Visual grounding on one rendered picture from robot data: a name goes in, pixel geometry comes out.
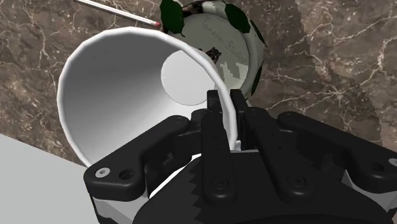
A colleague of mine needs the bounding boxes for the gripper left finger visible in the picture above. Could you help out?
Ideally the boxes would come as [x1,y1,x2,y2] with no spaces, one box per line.
[83,89,239,208]

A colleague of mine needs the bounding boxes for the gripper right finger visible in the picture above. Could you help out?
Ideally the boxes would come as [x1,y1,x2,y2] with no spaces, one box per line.
[230,88,397,206]

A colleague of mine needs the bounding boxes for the white pencil with red tip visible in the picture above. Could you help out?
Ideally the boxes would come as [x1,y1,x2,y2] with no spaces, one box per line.
[73,0,162,28]

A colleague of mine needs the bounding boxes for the white cup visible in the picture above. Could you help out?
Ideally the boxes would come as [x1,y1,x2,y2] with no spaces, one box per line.
[57,26,239,168]

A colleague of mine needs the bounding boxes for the white and green patterned bowl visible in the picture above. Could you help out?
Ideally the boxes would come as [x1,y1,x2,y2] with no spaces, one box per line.
[159,0,268,101]

